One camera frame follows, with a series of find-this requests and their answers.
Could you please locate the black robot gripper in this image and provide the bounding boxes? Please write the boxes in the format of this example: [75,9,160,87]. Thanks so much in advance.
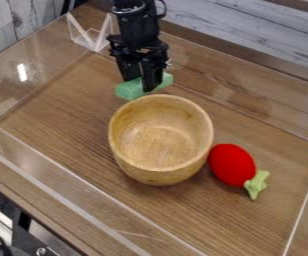
[107,8,168,92]

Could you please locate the green rectangular block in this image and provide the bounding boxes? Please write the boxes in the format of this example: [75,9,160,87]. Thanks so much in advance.
[115,73,173,101]

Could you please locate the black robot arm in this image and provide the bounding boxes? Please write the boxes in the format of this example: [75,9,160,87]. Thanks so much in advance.
[107,0,168,93]

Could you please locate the brown wooden bowl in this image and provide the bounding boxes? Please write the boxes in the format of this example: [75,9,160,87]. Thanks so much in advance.
[108,94,214,186]

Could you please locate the clear acrylic tray walls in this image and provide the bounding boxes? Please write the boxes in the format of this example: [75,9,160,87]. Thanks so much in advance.
[0,20,308,256]

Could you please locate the red plush strawberry toy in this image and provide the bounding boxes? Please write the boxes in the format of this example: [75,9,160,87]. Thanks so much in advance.
[207,144,270,200]

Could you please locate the clear acrylic corner bracket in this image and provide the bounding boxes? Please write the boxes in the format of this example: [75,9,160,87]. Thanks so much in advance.
[65,13,113,53]

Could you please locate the black table leg bracket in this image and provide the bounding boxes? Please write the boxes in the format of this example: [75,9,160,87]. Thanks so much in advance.
[12,210,69,256]

